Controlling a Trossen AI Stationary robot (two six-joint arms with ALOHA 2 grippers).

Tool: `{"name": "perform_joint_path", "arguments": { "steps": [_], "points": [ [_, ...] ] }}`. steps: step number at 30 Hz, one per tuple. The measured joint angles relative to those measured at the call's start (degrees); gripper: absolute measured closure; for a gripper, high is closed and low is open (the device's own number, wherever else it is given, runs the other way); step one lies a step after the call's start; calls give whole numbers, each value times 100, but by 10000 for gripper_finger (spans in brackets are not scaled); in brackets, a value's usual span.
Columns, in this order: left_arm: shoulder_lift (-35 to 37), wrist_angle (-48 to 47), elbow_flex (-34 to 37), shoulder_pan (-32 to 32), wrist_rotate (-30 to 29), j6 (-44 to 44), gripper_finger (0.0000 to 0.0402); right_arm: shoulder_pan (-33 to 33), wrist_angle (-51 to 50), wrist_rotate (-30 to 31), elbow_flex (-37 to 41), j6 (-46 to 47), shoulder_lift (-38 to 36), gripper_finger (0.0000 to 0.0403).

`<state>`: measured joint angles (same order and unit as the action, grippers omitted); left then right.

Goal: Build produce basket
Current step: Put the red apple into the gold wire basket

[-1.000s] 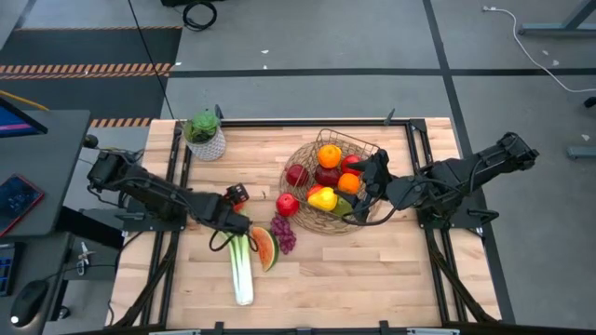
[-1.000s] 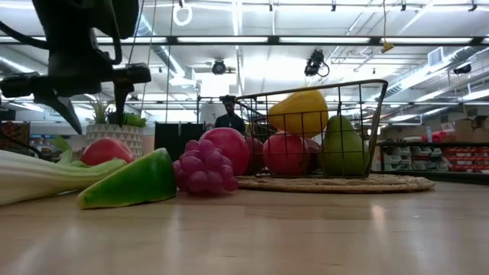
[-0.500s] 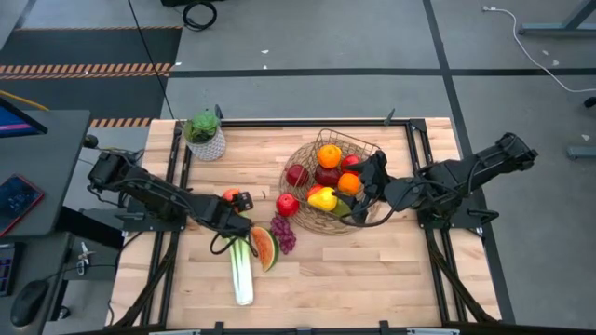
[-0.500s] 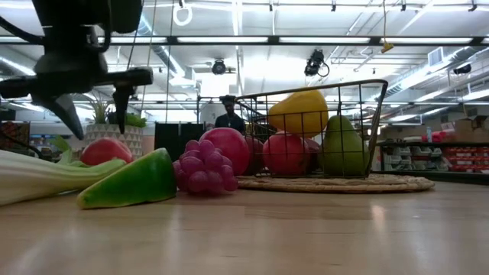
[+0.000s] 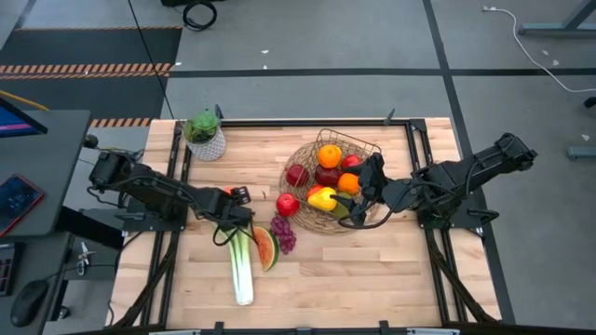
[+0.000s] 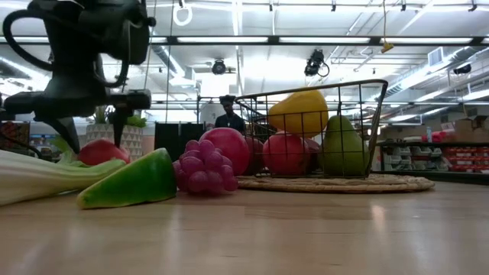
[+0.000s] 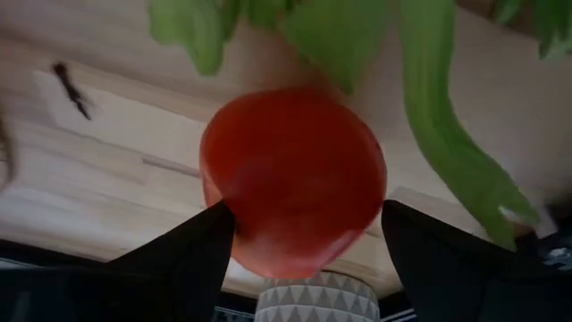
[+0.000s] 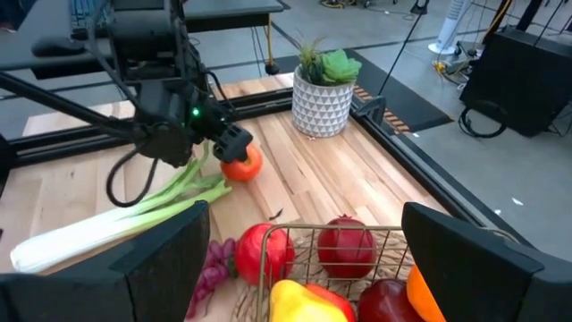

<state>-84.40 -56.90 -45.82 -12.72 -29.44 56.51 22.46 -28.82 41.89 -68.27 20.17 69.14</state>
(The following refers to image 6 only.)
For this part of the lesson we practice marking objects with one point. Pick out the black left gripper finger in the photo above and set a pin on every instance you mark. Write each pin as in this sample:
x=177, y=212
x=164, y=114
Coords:
x=67, y=131
x=120, y=126

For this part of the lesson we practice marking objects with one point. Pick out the small red tomato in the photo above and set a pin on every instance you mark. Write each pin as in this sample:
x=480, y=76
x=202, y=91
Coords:
x=101, y=153

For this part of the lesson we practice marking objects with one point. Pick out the yellow apple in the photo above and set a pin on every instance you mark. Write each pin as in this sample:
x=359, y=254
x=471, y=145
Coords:
x=298, y=112

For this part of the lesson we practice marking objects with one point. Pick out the dark maroon apple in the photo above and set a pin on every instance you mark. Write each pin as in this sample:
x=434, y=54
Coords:
x=314, y=153

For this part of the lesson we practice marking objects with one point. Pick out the green pear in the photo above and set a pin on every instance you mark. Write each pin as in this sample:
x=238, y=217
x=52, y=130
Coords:
x=344, y=149

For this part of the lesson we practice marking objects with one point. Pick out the green plant in patterned pot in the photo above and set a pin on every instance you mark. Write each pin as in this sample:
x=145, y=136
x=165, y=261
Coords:
x=133, y=138

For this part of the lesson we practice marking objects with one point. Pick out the celery stalk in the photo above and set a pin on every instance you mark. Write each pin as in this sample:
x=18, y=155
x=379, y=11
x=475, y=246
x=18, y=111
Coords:
x=34, y=175

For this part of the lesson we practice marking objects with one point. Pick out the black panel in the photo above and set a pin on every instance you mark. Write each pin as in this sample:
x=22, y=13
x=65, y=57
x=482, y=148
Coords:
x=177, y=133

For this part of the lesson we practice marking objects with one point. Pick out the watermelon slice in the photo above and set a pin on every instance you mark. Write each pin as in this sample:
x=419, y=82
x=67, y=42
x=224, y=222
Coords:
x=133, y=183

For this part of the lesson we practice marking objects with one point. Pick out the purple grape bunch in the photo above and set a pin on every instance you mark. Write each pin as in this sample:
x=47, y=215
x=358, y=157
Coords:
x=204, y=168

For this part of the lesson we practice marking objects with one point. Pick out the person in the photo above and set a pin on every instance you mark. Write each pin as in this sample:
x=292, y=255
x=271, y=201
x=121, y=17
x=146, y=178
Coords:
x=229, y=118

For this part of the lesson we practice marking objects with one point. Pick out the pink red apple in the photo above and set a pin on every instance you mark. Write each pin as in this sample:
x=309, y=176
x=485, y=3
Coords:
x=227, y=149

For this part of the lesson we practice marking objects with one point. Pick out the overhead rig bar with lights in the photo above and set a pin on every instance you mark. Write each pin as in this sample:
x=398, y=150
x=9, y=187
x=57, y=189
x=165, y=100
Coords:
x=324, y=39

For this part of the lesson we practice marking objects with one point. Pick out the white ceiling vent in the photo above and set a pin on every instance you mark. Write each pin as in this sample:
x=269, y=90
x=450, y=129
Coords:
x=435, y=56

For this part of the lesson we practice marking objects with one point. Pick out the black ceiling speaker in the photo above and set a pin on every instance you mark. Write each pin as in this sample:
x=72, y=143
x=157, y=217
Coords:
x=462, y=69

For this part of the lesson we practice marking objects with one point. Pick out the storage shelf with bins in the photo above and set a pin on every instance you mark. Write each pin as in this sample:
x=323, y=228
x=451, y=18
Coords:
x=466, y=157

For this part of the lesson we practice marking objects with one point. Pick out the cardboard box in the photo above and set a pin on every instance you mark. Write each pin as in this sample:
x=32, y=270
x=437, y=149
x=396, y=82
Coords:
x=471, y=130

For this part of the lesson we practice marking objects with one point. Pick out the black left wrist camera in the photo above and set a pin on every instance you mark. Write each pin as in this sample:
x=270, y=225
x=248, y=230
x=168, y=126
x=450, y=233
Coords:
x=138, y=38

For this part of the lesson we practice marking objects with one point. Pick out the black round ceiling camera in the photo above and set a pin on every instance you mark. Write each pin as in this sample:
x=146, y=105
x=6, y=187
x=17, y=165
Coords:
x=218, y=67

